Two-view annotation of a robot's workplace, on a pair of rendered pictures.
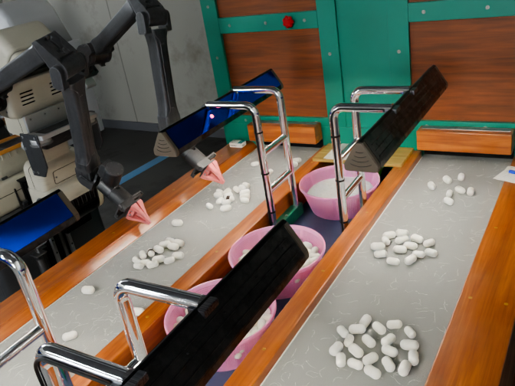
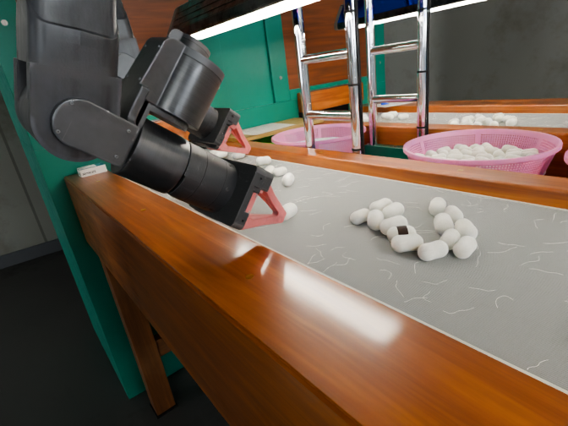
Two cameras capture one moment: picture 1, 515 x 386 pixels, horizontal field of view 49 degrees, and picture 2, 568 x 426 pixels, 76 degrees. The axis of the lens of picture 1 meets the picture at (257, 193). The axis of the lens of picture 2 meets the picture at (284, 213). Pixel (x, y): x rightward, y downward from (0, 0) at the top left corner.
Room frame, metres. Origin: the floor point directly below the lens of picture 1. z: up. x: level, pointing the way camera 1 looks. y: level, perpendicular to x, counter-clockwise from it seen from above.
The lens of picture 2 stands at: (1.44, 0.75, 0.95)
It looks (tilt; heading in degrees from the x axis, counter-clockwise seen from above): 21 degrees down; 290
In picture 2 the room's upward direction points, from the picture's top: 8 degrees counter-clockwise
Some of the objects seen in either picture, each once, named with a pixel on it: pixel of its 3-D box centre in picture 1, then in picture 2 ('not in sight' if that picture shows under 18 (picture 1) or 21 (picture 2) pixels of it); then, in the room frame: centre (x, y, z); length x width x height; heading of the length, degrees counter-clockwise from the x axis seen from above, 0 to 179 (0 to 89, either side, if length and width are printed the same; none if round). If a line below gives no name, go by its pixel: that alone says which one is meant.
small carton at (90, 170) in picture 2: (237, 143); (91, 169); (2.18, 0.05, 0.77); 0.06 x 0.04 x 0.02; 56
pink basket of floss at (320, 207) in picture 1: (339, 193); (319, 148); (1.67, -0.27, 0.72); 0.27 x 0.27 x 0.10
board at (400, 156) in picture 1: (362, 154); (271, 128); (1.85, -0.40, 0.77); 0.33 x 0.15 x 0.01; 56
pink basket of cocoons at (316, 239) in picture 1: (278, 263); (474, 166); (1.31, -0.02, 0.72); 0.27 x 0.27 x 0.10
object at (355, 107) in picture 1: (376, 171); (413, 70); (1.42, -0.34, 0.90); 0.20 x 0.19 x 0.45; 146
